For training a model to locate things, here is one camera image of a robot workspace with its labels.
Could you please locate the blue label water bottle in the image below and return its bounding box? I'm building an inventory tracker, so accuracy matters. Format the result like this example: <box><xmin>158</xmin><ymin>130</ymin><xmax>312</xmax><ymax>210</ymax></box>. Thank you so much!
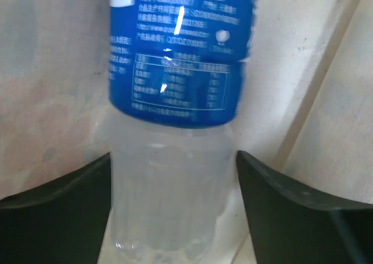
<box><xmin>109</xmin><ymin>0</ymin><xmax>256</xmax><ymax>263</ymax></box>

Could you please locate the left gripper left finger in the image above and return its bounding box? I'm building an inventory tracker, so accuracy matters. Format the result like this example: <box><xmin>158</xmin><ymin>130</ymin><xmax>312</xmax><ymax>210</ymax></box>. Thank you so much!
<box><xmin>1</xmin><ymin>154</ymin><xmax>111</xmax><ymax>263</ymax></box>

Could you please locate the beige canvas tote bag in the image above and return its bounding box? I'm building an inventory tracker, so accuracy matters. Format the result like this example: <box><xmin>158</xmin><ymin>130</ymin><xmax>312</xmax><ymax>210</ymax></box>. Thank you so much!
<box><xmin>1</xmin><ymin>0</ymin><xmax>372</xmax><ymax>263</ymax></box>

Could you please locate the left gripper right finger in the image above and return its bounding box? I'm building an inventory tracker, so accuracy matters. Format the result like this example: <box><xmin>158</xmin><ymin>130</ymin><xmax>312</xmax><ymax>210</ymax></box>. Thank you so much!
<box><xmin>236</xmin><ymin>151</ymin><xmax>372</xmax><ymax>264</ymax></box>

